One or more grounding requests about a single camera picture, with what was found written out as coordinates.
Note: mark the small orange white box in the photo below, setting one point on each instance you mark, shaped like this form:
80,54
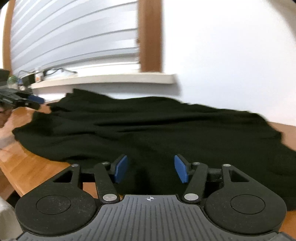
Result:
39,77

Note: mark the wooden window frame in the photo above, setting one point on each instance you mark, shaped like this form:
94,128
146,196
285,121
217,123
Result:
150,34

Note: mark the black garment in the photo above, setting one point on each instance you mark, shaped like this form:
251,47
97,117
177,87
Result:
150,129

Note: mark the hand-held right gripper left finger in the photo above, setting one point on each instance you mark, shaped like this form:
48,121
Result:
121,168

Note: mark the white window sill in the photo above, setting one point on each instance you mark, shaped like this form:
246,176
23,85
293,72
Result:
104,80

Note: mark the pale cloth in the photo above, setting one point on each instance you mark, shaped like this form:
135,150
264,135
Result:
7,220

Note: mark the white window blind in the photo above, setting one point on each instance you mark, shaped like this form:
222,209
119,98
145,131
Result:
74,34

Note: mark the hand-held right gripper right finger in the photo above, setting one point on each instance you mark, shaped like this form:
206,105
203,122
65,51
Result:
181,168

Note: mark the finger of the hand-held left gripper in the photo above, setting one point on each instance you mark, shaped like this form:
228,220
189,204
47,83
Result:
37,99
30,105

